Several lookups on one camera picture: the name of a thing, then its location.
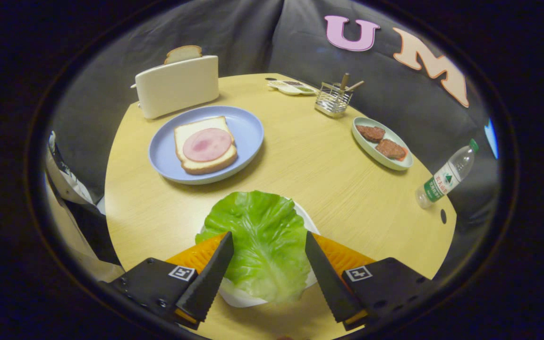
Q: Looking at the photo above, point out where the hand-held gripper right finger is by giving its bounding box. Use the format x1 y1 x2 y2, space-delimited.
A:
305 231 435 331

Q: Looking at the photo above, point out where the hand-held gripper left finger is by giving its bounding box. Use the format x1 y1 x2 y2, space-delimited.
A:
100 231 235 331

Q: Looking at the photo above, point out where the green lettuce leaf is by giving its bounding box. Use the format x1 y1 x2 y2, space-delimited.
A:
195 190 311 304

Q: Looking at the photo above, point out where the toasted bread slice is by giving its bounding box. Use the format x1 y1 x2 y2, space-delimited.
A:
164 45 203 65

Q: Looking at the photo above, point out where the white plate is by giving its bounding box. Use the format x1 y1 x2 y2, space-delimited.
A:
199 201 321 308

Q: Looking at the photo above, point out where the bread slice under ham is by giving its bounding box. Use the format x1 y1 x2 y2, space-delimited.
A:
174 116 238 175

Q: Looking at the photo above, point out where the pale green plate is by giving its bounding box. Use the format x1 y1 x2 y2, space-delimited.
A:
351 117 414 171

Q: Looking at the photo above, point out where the pink ham slice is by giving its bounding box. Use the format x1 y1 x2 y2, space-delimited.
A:
182 128 233 162

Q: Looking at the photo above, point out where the brown meat patty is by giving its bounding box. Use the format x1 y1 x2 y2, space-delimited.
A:
356 125 386 143
375 139 408 162

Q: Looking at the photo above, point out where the clear water bottle green label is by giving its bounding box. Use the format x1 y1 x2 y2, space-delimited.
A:
415 138 480 210

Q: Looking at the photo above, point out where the blue plate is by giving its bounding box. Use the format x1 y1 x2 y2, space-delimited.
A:
148 105 265 185

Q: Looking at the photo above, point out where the white and black clutter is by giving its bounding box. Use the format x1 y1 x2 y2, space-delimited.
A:
44 131 124 279

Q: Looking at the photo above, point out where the white divided spice dish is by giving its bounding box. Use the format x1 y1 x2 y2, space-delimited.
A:
266 79 319 96

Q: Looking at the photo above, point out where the white toaster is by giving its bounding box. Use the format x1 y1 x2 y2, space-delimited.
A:
130 55 220 120

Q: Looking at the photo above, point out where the black backdrop cloth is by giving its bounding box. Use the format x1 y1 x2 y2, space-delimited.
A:
48 0 499 237

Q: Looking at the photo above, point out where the metal wire utensil holder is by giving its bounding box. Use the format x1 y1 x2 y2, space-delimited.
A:
314 82 354 118

